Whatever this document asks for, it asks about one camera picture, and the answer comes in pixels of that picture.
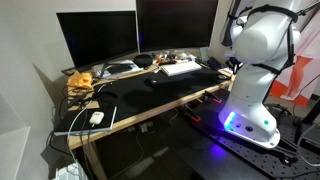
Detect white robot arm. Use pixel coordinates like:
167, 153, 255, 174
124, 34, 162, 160
218, 0, 319, 149

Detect black desk mat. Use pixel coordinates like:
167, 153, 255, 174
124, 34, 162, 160
97, 68, 229, 122

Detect black computer mouse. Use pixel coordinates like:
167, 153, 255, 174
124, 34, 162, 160
146, 77, 158, 85

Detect white keyboard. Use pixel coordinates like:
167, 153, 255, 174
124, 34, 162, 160
161, 61, 201, 76

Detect black orange clamp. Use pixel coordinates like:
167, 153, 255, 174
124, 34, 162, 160
183, 105, 201, 122
204, 91, 222, 104

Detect black oval case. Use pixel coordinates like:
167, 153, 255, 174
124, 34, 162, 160
133, 54, 153, 67

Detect dark blue notebook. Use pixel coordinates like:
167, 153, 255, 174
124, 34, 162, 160
207, 57, 221, 70

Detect papers under monitor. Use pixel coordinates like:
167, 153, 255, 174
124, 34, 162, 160
92, 60, 142, 79

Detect white earbuds case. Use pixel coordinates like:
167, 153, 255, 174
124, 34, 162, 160
89, 111, 104, 125

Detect orange crumpled cloth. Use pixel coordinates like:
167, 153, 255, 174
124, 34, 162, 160
67, 71, 93, 89

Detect large black monitor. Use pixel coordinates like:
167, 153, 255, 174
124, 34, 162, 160
57, 11, 138, 71

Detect white charging cable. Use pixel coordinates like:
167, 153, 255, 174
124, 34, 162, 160
66, 83, 108, 161

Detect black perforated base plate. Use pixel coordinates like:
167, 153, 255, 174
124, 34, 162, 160
190, 89, 320, 180

